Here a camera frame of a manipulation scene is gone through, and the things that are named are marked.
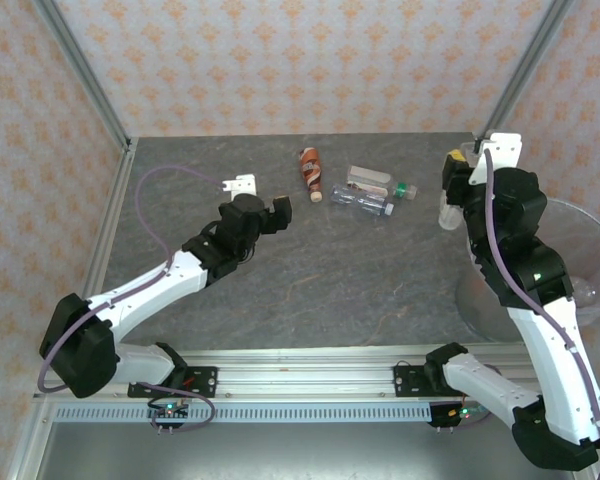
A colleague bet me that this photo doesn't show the brown label plastic bottle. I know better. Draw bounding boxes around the brown label plastic bottle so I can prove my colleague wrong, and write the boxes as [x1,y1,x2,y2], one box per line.
[298,146,325,203]

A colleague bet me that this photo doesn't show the clear bottle blue label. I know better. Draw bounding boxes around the clear bottle blue label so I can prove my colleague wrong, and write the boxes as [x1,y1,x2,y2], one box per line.
[330,184,395,218]

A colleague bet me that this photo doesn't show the clear bottle green cap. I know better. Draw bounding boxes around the clear bottle green cap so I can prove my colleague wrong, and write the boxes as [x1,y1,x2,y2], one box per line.
[346,164,419,200]

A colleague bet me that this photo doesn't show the round metal bin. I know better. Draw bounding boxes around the round metal bin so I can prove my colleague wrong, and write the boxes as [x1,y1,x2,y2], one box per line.
[454,197,600,344]

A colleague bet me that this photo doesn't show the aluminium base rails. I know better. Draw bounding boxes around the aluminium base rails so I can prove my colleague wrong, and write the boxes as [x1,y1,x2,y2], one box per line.
[32,348,544,402]

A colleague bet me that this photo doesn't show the small circuit board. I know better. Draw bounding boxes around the small circuit board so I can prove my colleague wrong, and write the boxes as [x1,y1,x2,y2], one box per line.
[429,402,489,430]
[147,399,191,432]

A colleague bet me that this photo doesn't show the grey metal base panel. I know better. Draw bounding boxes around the grey metal base panel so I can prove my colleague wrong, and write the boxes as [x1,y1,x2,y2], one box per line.
[34,422,599,480]

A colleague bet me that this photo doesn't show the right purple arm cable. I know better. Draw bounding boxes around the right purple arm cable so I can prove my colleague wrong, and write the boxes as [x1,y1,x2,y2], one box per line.
[483,147,600,480]

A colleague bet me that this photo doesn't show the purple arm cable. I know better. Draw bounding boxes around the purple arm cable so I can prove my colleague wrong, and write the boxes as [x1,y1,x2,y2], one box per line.
[483,147,600,480]
[37,165,217,434]

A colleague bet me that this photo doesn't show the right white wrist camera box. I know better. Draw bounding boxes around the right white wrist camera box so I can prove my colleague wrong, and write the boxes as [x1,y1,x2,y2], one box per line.
[467,130,523,187]

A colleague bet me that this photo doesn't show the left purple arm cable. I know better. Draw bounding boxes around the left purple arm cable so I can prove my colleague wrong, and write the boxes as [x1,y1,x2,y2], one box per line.
[37,165,217,434]

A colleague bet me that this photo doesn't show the aluminium frame post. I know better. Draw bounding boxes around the aluminium frame post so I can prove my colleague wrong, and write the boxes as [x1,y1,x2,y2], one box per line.
[33,0,134,151]
[482,0,576,139]

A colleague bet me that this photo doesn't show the aluminium table side rail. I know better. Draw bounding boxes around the aluminium table side rail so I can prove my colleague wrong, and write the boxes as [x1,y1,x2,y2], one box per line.
[79,137,139,301]

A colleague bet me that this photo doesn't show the slotted grey cable duct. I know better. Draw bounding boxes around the slotted grey cable duct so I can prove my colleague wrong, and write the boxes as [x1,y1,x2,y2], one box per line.
[52,403,434,424]

